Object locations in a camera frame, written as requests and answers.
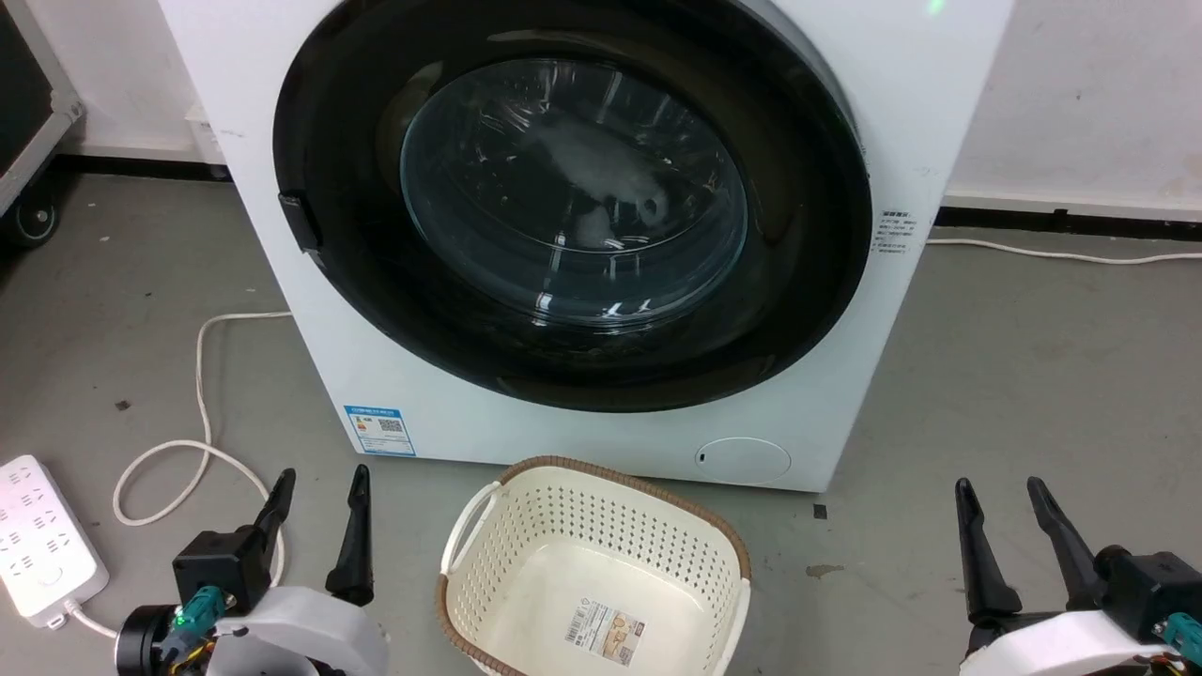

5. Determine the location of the black door latch handle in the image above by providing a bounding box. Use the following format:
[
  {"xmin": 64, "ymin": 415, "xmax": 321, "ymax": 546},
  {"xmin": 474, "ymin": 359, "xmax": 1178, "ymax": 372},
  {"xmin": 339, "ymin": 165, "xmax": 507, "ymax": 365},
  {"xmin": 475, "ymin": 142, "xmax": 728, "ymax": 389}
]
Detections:
[{"xmin": 278, "ymin": 192, "xmax": 324, "ymax": 255}]

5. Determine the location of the cream perforated laundry basket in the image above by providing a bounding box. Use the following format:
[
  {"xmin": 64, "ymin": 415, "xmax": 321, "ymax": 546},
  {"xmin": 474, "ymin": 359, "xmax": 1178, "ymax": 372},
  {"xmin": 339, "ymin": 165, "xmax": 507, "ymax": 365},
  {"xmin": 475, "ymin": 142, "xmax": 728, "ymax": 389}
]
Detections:
[{"xmin": 435, "ymin": 455, "xmax": 753, "ymax": 676}]

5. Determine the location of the small white text sticker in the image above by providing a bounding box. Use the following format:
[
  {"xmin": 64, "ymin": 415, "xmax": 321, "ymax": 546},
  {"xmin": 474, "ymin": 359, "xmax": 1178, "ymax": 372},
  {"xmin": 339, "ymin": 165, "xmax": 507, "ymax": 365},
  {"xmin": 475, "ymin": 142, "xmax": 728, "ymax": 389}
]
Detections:
[{"xmin": 871, "ymin": 210, "xmax": 915, "ymax": 256}]

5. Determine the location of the round white filter cover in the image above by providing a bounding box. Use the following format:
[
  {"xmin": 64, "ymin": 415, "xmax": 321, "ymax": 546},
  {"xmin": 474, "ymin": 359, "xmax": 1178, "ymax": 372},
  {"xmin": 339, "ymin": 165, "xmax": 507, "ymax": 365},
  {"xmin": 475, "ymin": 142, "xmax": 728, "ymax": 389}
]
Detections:
[{"xmin": 695, "ymin": 437, "xmax": 793, "ymax": 486}]

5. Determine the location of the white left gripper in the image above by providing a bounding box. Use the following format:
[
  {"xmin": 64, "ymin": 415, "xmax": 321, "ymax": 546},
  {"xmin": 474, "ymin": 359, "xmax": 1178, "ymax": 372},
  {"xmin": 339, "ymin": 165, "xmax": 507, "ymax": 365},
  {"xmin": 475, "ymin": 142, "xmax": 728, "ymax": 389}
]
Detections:
[{"xmin": 205, "ymin": 464, "xmax": 392, "ymax": 676}]

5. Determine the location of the blue energy label sticker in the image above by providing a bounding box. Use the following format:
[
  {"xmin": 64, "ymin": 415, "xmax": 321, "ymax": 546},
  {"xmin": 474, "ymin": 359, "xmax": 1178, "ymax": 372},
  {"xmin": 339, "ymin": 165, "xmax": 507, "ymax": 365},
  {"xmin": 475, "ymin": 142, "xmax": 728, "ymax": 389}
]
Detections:
[{"xmin": 343, "ymin": 405, "xmax": 417, "ymax": 458}]

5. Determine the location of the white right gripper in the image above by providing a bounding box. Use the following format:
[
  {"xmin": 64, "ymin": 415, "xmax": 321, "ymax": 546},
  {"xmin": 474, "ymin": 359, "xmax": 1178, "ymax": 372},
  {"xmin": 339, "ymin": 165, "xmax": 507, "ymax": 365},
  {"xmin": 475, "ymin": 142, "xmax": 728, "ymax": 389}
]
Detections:
[{"xmin": 954, "ymin": 476, "xmax": 1167, "ymax": 676}]

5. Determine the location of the long straight white cable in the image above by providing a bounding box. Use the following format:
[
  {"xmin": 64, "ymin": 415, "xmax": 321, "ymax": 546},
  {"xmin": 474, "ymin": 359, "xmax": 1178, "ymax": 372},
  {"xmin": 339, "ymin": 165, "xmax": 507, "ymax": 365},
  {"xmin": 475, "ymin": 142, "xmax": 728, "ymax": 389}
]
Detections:
[{"xmin": 925, "ymin": 237, "xmax": 1202, "ymax": 267}]

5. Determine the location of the white power strip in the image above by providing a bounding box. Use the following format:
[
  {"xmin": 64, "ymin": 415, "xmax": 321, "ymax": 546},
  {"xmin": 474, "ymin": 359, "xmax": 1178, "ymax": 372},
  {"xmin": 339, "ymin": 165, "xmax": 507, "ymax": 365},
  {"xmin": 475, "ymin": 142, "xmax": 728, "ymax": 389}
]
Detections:
[{"xmin": 0, "ymin": 454, "xmax": 110, "ymax": 629}]

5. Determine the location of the black aluminium-edged flight case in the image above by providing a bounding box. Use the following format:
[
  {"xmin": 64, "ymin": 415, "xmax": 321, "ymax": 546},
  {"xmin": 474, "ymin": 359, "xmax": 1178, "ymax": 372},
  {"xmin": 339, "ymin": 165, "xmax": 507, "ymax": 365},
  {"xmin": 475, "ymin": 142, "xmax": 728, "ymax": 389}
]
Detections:
[{"xmin": 0, "ymin": 0, "xmax": 86, "ymax": 219}]

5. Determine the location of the black caster wheel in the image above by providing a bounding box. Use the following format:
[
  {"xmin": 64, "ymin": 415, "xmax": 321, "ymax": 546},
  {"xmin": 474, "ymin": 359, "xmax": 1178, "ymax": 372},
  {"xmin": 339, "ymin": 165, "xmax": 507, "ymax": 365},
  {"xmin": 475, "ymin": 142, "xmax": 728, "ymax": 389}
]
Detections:
[{"xmin": 5, "ymin": 192, "xmax": 63, "ymax": 251}]

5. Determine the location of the white garment inside drum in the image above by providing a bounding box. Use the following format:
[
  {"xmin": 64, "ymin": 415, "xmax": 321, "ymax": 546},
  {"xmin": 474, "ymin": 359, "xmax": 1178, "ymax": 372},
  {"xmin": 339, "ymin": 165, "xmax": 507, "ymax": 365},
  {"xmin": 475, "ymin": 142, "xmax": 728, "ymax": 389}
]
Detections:
[{"xmin": 533, "ymin": 120, "xmax": 673, "ymax": 251}]

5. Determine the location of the white front-load washing machine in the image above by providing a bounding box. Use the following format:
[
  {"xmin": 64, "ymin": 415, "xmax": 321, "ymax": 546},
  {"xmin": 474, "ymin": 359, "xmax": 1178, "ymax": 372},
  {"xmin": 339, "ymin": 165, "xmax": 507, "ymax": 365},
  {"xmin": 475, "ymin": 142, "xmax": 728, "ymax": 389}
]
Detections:
[{"xmin": 158, "ymin": 0, "xmax": 1017, "ymax": 494}]

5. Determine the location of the short white power strip cord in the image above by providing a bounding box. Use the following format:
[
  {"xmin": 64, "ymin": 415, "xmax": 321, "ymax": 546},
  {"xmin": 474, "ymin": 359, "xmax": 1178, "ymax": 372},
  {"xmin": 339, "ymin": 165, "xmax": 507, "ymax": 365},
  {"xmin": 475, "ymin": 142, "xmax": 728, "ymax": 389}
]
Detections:
[{"xmin": 56, "ymin": 601, "xmax": 121, "ymax": 641}]

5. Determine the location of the paper label in basket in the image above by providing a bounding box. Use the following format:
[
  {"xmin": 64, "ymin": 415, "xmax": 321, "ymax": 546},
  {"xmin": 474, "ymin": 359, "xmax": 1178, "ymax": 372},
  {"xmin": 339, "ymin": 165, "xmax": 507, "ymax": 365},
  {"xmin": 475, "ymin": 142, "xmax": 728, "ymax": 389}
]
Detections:
[{"xmin": 564, "ymin": 601, "xmax": 647, "ymax": 668}]

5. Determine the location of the black round washer door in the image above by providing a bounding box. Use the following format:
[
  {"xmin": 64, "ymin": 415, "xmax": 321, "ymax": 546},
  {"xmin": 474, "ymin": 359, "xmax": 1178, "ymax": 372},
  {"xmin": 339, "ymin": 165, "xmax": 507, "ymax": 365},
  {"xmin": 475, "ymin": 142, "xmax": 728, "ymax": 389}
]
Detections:
[{"xmin": 272, "ymin": 0, "xmax": 874, "ymax": 414}]

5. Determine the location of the looped white power cable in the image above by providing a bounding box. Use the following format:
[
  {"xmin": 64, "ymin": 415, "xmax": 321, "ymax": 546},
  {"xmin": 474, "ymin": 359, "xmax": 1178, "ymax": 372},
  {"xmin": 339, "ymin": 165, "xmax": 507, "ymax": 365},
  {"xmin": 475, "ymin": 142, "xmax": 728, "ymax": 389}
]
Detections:
[{"xmin": 113, "ymin": 310, "xmax": 294, "ymax": 589}]

